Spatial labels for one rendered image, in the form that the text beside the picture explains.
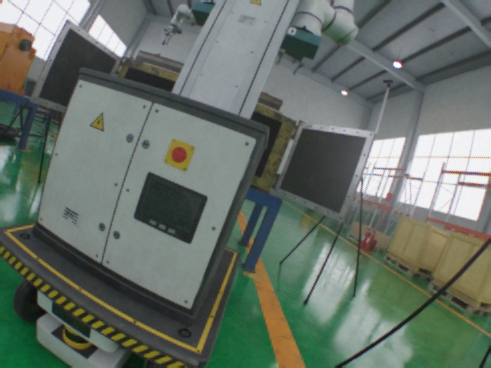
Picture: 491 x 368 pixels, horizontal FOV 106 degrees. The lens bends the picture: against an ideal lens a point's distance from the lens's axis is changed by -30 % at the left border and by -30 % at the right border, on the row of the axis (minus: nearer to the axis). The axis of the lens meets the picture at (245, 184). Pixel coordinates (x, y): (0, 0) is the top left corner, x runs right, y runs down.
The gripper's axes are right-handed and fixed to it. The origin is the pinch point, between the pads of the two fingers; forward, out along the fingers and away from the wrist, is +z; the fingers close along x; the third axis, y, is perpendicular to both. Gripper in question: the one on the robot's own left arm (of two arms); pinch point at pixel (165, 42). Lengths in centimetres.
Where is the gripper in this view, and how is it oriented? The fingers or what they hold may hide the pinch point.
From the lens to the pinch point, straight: 237.1
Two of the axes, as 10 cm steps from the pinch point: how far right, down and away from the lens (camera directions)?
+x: 7.0, 3.1, -6.4
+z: -3.7, 9.3, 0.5
